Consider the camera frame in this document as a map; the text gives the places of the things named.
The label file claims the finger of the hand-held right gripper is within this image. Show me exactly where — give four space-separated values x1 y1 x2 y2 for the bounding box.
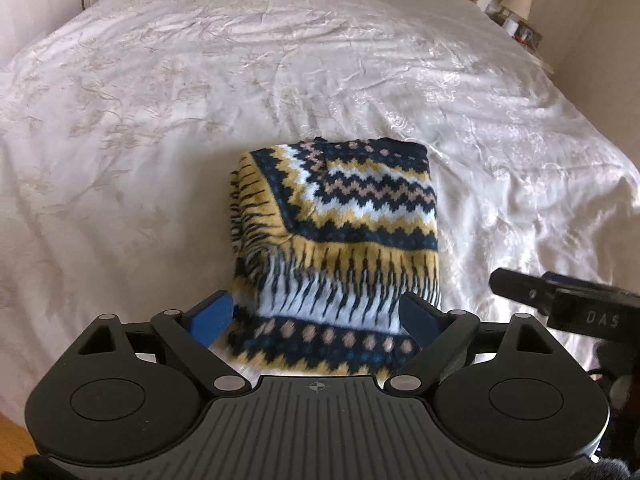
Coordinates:
488 267 553 317

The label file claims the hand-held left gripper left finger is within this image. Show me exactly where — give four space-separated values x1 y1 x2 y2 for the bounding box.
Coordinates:
75 290 252 395

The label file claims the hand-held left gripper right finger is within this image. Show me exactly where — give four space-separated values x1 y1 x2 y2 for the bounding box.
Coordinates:
384 291 568 393

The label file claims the patterned knit sweater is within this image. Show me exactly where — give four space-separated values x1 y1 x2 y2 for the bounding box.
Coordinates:
227 136 443 378

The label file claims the cream embroidered bedspread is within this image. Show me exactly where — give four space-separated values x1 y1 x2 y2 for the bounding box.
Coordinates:
0 0 640 426

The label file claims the cream shade table lamp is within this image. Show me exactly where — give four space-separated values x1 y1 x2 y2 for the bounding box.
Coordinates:
496 0 534 22

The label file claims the dark picture frame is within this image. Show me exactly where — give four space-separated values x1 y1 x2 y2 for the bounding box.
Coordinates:
515 22 544 52

